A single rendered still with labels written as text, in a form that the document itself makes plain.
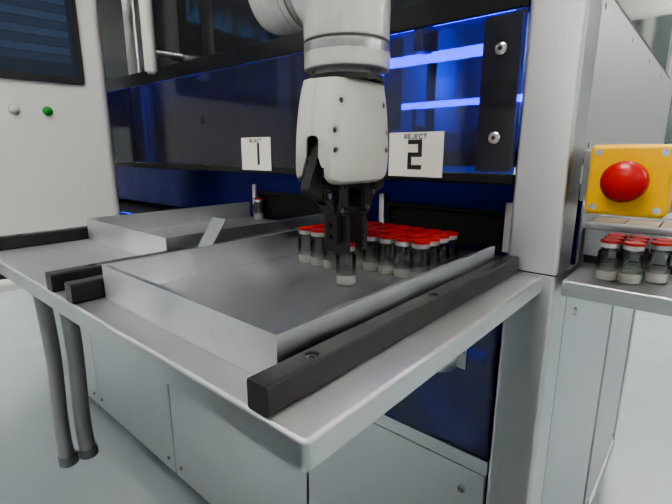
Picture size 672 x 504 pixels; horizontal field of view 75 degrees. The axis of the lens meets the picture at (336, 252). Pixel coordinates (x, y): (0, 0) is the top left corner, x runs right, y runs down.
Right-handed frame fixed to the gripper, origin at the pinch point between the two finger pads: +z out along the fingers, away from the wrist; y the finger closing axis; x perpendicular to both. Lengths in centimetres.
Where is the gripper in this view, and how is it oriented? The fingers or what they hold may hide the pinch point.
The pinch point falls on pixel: (345, 231)
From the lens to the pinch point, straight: 46.9
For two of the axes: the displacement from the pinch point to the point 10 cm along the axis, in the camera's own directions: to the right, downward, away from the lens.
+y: -6.6, 1.7, -7.4
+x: 7.5, 1.5, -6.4
